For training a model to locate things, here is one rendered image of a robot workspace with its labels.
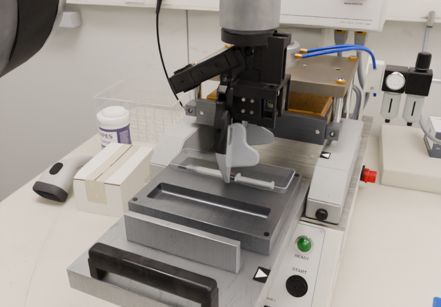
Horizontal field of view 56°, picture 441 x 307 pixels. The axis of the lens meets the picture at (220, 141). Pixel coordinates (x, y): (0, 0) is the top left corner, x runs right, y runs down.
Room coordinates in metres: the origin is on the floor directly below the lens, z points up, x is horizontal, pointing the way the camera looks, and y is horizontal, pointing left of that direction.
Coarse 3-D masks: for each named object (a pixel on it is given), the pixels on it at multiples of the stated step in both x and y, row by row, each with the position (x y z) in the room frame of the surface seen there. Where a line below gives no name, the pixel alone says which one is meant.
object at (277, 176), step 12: (180, 156) 0.57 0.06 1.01; (192, 156) 0.57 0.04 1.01; (204, 156) 0.57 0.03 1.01; (204, 168) 0.53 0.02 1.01; (216, 168) 0.53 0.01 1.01; (240, 168) 0.53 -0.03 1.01; (252, 168) 0.53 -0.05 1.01; (264, 168) 0.53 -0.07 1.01; (276, 168) 0.53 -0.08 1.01; (252, 180) 0.50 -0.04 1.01; (264, 180) 0.50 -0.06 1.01; (276, 180) 0.50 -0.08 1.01; (288, 180) 0.50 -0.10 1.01
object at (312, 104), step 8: (208, 96) 0.70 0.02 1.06; (216, 96) 0.70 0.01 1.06; (296, 96) 0.70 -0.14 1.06; (304, 96) 0.70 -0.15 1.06; (312, 96) 0.70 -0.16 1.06; (320, 96) 0.70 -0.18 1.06; (328, 96) 0.70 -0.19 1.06; (296, 104) 0.66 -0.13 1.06; (304, 104) 0.66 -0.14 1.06; (312, 104) 0.66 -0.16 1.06; (320, 104) 0.66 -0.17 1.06; (328, 104) 0.69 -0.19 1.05; (296, 112) 0.63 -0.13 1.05; (304, 112) 0.63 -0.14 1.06; (312, 112) 0.62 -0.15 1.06; (320, 112) 0.62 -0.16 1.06; (328, 112) 0.70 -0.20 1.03
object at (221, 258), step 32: (128, 224) 0.41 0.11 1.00; (160, 224) 0.39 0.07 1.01; (288, 224) 0.44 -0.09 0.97; (160, 256) 0.38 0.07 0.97; (192, 256) 0.38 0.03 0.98; (224, 256) 0.36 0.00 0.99; (256, 256) 0.38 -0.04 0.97; (96, 288) 0.35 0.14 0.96; (128, 288) 0.33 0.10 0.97; (224, 288) 0.33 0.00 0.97; (256, 288) 0.33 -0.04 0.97
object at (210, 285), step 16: (96, 256) 0.34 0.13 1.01; (112, 256) 0.34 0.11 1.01; (128, 256) 0.34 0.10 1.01; (144, 256) 0.34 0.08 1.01; (96, 272) 0.34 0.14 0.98; (112, 272) 0.34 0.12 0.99; (128, 272) 0.33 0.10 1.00; (144, 272) 0.32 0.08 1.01; (160, 272) 0.32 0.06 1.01; (176, 272) 0.31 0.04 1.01; (192, 272) 0.32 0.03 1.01; (160, 288) 0.31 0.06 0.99; (176, 288) 0.30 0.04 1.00; (192, 288) 0.30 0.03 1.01; (208, 288) 0.29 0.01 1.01; (208, 304) 0.29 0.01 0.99
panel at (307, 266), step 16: (304, 224) 0.51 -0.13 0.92; (320, 240) 0.49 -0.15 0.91; (288, 256) 0.49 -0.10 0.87; (304, 256) 0.48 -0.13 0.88; (320, 256) 0.48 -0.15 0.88; (288, 272) 0.48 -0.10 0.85; (304, 272) 0.47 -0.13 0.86; (272, 288) 0.48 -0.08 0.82; (272, 304) 0.47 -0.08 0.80; (288, 304) 0.46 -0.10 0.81; (304, 304) 0.45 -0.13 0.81
